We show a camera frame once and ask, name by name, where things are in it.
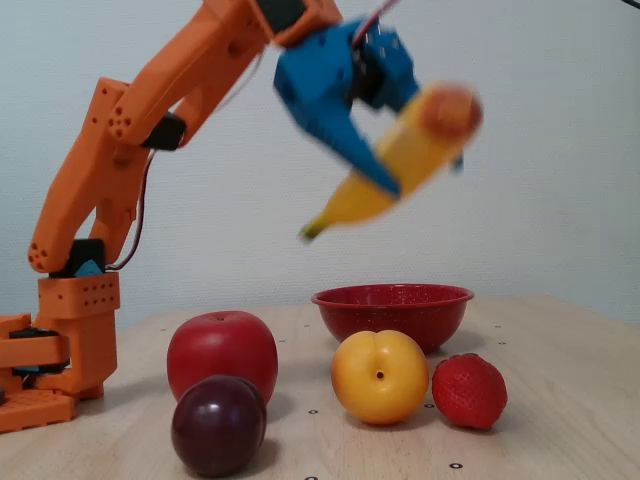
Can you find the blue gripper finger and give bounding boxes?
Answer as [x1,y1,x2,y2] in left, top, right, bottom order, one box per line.
[286,101,402,198]
[368,28,465,175]

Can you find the blue gripper body black motor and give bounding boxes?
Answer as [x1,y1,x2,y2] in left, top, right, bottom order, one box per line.
[273,19,387,109]

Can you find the yellow toy banana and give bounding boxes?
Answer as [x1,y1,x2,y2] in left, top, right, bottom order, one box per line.
[298,82,485,244]

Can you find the orange robot base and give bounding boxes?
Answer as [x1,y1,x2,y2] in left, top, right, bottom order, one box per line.
[0,312,121,434]

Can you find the red speckled enamel bowl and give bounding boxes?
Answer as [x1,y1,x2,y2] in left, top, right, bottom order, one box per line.
[310,283,475,355]

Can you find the red toy apple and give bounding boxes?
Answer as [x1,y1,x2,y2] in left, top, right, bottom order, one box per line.
[166,310,279,405]

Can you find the orange yellow toy peach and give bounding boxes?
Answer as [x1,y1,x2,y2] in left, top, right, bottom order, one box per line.
[330,329,431,427]

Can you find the red toy strawberry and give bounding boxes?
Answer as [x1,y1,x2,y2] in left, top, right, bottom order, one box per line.
[431,352,509,431]

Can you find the dark purple toy plum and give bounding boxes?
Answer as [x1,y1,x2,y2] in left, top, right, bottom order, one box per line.
[170,374,268,478]

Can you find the red white gripper servo cable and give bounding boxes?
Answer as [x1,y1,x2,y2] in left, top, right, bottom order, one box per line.
[349,0,401,50]

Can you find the red black shoulder servo cable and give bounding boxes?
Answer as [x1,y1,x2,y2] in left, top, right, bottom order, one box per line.
[104,149,157,274]

